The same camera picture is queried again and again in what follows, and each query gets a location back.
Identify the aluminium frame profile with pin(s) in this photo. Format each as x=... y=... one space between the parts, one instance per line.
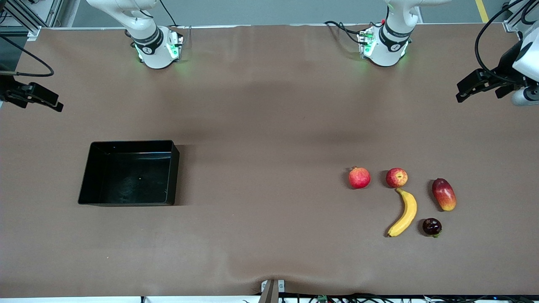
x=25 y=17
x=511 y=22

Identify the red yellow apple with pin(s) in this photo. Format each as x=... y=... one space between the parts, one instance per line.
x=396 y=177

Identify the black plastic box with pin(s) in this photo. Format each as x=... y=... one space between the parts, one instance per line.
x=126 y=176

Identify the dark purple mangosteen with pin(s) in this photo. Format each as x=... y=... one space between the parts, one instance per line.
x=431 y=227

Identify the yellow banana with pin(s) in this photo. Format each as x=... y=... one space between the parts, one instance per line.
x=407 y=210

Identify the brown table mat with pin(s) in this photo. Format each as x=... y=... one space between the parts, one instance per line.
x=269 y=126

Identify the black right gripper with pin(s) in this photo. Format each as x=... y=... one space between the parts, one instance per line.
x=8 y=90

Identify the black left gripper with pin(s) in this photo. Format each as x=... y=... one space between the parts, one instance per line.
x=503 y=67

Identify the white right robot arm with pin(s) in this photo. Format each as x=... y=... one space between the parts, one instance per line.
x=159 y=59

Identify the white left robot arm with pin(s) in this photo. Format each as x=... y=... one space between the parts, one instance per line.
x=385 y=57

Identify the red yellow mango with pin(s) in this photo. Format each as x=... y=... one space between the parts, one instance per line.
x=444 y=195

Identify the grey metal mount bracket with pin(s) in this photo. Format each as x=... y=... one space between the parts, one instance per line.
x=269 y=294

